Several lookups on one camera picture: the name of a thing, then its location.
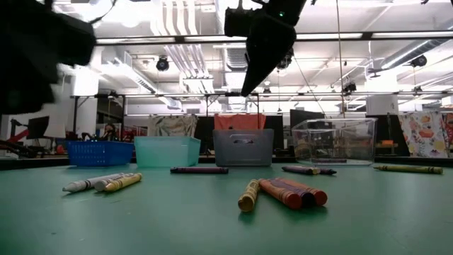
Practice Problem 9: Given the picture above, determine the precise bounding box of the red flower print fabric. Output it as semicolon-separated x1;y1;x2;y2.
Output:
445;112;453;157

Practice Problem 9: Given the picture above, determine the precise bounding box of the pale yellow crayon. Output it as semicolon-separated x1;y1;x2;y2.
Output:
372;164;445;176

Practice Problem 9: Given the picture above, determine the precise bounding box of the white LED light strip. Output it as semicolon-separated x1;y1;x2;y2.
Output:
183;34;248;43
95;36;178;45
371;30;453;39
295;33;364;40

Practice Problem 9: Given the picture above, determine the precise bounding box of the orange fabric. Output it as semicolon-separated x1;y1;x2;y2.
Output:
213;113;268;130

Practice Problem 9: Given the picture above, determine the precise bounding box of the white board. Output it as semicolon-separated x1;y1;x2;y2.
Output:
43;113;67;140

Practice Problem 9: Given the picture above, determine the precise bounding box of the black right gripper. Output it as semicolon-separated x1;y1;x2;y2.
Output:
241;0;308;96

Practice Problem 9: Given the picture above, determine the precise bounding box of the grey plastic bin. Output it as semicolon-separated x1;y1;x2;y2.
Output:
212;127;275;168

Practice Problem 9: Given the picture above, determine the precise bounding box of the black table frame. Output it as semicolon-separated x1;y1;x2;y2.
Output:
0;155;453;171

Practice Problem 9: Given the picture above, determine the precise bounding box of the white crayon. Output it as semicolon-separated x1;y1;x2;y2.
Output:
93;172;136;193
62;172;127;193

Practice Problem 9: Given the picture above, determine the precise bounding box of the teal plastic bin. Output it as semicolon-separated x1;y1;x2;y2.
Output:
133;135;202;169

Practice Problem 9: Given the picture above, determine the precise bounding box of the person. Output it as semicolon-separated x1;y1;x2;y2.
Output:
102;123;120;142

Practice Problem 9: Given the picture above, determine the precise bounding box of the clear plastic bin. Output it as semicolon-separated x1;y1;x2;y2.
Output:
291;117;379;167

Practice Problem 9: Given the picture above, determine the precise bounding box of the black left camera cable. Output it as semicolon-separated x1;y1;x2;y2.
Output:
88;0;118;26

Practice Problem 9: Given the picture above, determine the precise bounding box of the black monitor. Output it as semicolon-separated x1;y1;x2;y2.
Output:
289;108;326;130
25;115;51;140

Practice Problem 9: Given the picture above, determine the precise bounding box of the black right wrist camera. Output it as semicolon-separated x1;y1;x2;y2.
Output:
224;7;256;38

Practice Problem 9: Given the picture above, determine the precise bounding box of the blue plastic basket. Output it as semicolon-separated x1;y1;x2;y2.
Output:
66;140;136;168

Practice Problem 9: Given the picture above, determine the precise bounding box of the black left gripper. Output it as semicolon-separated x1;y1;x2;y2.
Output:
0;0;98;72

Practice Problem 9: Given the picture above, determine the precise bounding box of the black metal rack frame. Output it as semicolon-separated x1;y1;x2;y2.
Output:
69;92;127;143

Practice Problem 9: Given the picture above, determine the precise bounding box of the leaf print fabric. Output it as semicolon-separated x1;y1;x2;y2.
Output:
147;113;199;138

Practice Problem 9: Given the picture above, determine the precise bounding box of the silver ventilation duct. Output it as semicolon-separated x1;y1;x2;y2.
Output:
214;0;248;72

